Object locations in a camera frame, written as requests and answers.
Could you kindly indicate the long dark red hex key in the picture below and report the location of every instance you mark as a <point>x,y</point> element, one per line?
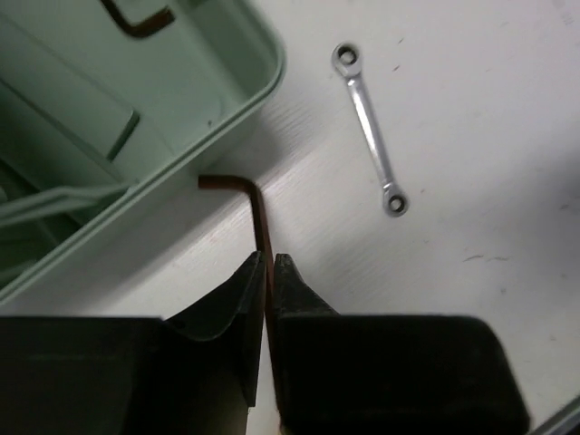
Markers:
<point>263,245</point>

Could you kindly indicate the short dark red hex key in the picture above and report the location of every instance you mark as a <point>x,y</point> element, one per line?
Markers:
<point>143,29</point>

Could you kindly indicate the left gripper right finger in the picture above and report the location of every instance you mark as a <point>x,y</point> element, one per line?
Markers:
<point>387,373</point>

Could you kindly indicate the green toolbox with clear lid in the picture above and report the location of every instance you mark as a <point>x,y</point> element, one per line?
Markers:
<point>97,128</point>

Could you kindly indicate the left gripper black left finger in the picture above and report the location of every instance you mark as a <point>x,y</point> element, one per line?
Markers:
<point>194,373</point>

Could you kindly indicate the small silver wrench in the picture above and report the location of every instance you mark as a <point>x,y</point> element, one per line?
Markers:
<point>348,62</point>

